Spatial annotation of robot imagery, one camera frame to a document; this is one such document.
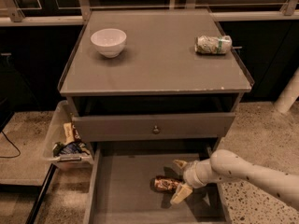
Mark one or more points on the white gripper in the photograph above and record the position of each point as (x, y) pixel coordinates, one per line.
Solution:
(191, 174)

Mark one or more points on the orange soda can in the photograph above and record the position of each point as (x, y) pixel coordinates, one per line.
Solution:
(162, 183)

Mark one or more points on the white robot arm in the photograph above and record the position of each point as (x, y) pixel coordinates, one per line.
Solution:
(224, 165)

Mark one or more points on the grey top drawer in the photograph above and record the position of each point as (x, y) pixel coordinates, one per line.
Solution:
(139, 127)

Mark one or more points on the round metal drawer knob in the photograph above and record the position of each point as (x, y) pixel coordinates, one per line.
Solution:
(156, 130)

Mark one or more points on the grey open middle drawer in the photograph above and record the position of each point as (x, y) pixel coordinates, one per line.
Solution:
(122, 185)

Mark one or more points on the grey drawer cabinet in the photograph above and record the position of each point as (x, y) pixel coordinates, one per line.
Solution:
(158, 72)

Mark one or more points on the green white soda can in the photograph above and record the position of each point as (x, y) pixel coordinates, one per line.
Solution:
(216, 45)

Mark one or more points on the snack packages in bin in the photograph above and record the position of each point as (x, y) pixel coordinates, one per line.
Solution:
(73, 143)

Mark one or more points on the clear plastic bin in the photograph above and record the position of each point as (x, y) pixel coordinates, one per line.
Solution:
(55, 134)

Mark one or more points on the white ceramic bowl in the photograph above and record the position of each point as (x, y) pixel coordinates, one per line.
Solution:
(109, 42)

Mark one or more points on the metal railing frame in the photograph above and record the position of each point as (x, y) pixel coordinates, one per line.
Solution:
(76, 12)

